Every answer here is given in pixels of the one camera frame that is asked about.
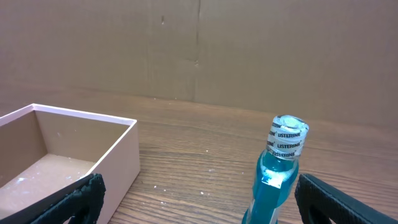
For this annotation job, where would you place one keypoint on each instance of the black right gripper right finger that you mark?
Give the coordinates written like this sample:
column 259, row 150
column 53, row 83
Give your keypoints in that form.
column 321, row 203

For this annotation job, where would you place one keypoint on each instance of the pink cardboard box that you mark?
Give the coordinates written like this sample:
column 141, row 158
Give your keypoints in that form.
column 46, row 148

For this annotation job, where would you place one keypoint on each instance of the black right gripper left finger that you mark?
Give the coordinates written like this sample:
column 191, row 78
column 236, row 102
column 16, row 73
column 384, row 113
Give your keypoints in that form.
column 78, row 203

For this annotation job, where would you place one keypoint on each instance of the blue Listerine mouthwash bottle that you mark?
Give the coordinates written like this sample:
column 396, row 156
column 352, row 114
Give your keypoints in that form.
column 276, row 169

